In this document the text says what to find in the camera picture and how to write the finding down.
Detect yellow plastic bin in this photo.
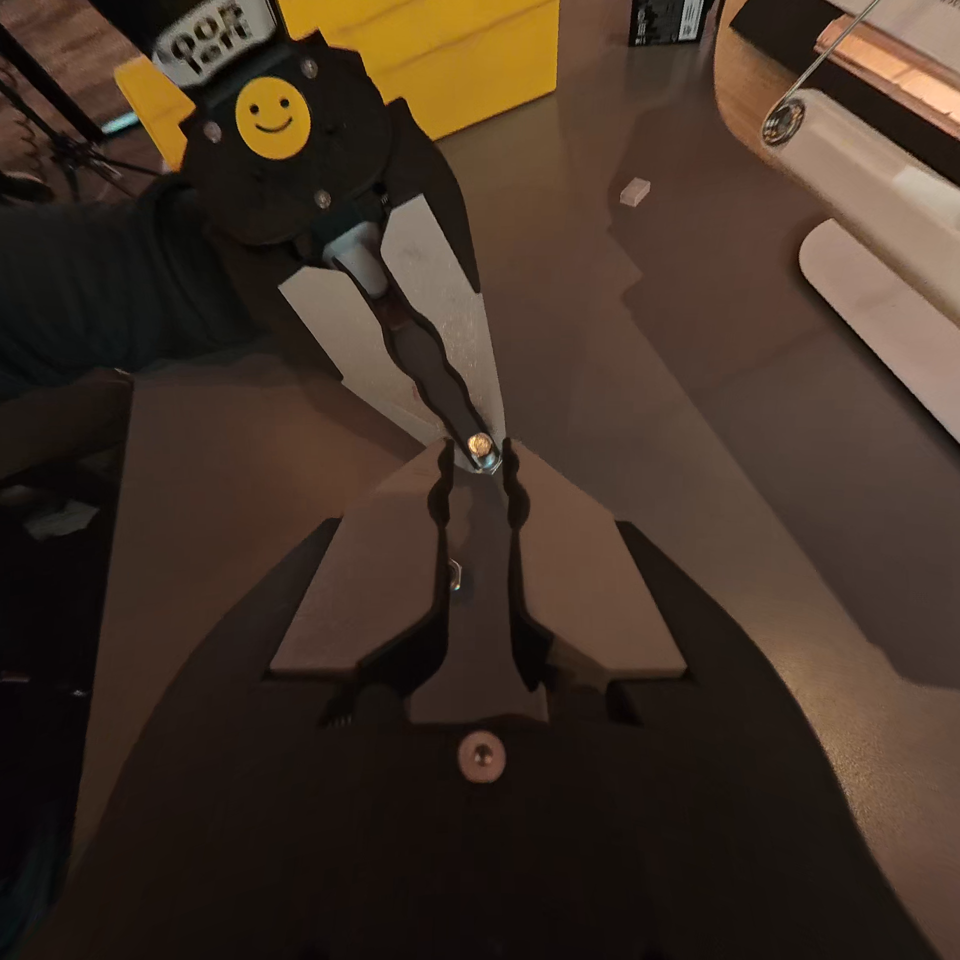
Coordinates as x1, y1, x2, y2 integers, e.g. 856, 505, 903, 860
277, 0, 562, 142

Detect person's left forearm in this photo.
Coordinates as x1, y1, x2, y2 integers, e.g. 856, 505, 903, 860
0, 176, 301, 399

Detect small black box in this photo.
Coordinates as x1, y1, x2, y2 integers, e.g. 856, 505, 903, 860
628, 0, 723, 48

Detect instruction sheet on stand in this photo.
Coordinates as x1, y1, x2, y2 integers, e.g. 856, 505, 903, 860
712, 0, 960, 444

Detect black tripod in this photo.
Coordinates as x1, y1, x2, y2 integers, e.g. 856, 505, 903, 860
0, 22, 162, 204

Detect printed instruction sheet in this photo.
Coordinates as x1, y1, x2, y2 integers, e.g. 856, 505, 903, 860
828, 0, 960, 57

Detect white paper scrap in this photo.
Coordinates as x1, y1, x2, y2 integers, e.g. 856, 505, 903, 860
22, 498, 100, 541

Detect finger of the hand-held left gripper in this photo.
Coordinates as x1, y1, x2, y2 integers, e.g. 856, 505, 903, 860
277, 221, 483, 453
378, 191, 507, 451

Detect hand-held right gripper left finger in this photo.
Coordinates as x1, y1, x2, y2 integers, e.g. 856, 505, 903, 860
268, 438, 457, 696

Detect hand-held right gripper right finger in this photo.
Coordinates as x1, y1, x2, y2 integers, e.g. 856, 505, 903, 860
501, 438, 687, 693

